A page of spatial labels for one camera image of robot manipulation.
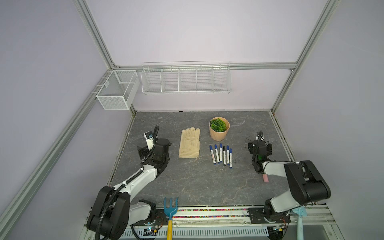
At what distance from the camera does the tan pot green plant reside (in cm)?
97

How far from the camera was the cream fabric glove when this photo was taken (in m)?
0.98

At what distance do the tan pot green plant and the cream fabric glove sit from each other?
115 mm
